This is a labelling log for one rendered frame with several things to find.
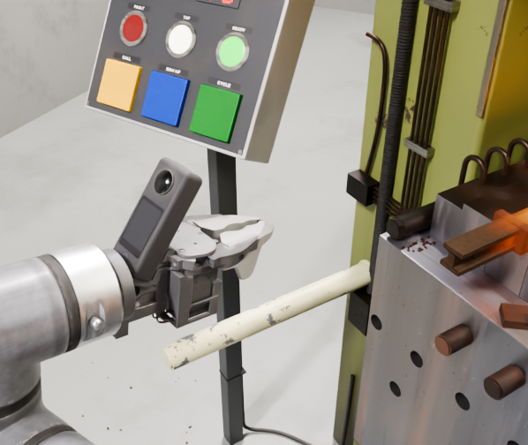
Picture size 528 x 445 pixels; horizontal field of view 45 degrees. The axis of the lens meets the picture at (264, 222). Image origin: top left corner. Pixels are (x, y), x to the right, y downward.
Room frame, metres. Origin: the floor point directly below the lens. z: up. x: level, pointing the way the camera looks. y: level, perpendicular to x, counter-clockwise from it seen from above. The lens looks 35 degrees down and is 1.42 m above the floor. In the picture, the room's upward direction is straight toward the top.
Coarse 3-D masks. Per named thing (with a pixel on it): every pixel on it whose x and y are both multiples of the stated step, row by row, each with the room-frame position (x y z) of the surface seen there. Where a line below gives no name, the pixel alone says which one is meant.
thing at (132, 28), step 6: (132, 18) 1.05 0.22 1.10; (138, 18) 1.04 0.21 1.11; (126, 24) 1.05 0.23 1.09; (132, 24) 1.04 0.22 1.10; (138, 24) 1.03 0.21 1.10; (126, 30) 1.04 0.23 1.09; (132, 30) 1.03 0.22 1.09; (138, 30) 1.03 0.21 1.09; (126, 36) 1.04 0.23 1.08; (132, 36) 1.03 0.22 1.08; (138, 36) 1.02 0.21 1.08
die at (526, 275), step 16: (496, 176) 0.75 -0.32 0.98; (512, 176) 0.75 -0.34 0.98; (448, 192) 0.70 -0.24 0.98; (464, 192) 0.70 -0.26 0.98; (480, 192) 0.70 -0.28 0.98; (496, 192) 0.69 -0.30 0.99; (512, 192) 0.69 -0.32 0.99; (448, 208) 0.68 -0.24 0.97; (464, 208) 0.66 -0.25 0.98; (480, 208) 0.65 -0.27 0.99; (496, 208) 0.65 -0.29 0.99; (512, 208) 0.65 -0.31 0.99; (432, 224) 0.70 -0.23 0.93; (448, 224) 0.68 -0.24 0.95; (464, 224) 0.66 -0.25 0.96; (480, 224) 0.64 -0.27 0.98; (512, 256) 0.59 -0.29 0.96; (496, 272) 0.61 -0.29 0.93; (512, 272) 0.59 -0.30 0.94; (512, 288) 0.58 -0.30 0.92
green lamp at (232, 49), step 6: (228, 42) 0.94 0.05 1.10; (234, 42) 0.93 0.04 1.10; (240, 42) 0.93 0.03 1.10; (222, 48) 0.94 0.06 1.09; (228, 48) 0.93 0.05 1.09; (234, 48) 0.93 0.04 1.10; (240, 48) 0.92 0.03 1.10; (222, 54) 0.93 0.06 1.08; (228, 54) 0.93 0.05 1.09; (234, 54) 0.92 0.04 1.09; (240, 54) 0.92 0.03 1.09; (222, 60) 0.93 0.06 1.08; (228, 60) 0.92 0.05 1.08; (234, 60) 0.92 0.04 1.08; (240, 60) 0.91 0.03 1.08
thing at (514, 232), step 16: (496, 224) 0.59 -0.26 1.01; (512, 224) 0.59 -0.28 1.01; (448, 240) 0.56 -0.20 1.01; (464, 240) 0.56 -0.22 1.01; (480, 240) 0.56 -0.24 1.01; (496, 240) 0.56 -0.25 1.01; (512, 240) 0.58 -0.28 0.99; (448, 256) 0.56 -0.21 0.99; (464, 256) 0.53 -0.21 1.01; (480, 256) 0.56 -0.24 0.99; (496, 256) 0.56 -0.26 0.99; (464, 272) 0.54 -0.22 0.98
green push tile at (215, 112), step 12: (204, 96) 0.91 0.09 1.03; (216, 96) 0.90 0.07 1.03; (228, 96) 0.89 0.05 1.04; (240, 96) 0.88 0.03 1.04; (204, 108) 0.90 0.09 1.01; (216, 108) 0.89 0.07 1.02; (228, 108) 0.88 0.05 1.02; (192, 120) 0.89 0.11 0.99; (204, 120) 0.89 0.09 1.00; (216, 120) 0.88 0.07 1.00; (228, 120) 0.87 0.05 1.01; (204, 132) 0.87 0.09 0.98; (216, 132) 0.86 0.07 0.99; (228, 132) 0.86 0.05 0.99
